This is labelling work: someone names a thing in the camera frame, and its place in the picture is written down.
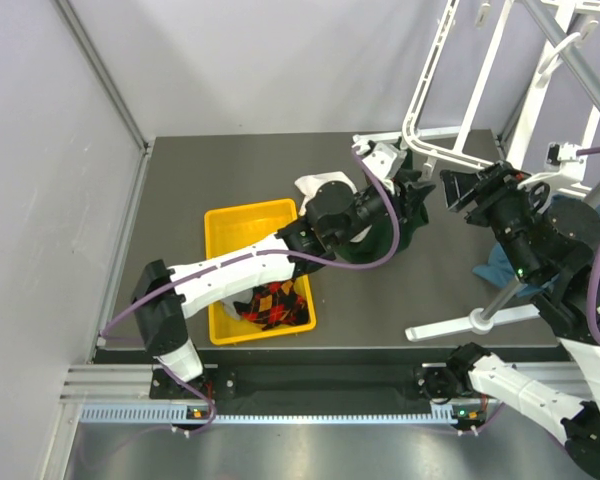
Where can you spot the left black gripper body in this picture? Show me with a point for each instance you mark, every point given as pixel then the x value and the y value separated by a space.
pixel 404 192

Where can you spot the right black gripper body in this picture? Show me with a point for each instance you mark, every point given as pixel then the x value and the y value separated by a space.
pixel 504 207

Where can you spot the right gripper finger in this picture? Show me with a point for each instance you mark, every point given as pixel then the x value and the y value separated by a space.
pixel 461 182
pixel 459 197

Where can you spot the green and white sock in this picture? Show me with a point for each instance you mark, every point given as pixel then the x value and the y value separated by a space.
pixel 375 240

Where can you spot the white clip hanger frame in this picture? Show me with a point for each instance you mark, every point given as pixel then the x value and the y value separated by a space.
pixel 511 75

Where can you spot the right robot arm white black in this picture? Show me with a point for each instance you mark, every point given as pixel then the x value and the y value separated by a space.
pixel 554 246

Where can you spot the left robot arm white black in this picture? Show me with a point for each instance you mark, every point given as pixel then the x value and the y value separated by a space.
pixel 338 226

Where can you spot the white hanger clip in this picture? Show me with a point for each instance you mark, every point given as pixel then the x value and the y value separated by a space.
pixel 428 168

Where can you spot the blue cloth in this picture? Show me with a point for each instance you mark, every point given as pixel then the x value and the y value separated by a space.
pixel 498 271

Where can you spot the red black argyle sock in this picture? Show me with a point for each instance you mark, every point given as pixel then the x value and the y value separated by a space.
pixel 273 305

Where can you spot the yellow plastic bin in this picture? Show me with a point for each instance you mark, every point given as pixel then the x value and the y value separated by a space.
pixel 232 228

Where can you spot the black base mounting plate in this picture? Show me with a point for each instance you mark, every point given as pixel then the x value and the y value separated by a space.
pixel 395 382

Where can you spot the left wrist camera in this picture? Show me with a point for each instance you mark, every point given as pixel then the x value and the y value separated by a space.
pixel 381 160

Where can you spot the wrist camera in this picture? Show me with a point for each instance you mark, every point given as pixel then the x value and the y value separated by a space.
pixel 381 160
pixel 563 168

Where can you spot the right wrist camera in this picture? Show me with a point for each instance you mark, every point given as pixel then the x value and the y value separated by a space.
pixel 563 168

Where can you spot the aluminium cable duct rail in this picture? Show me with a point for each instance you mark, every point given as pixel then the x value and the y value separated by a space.
pixel 145 394

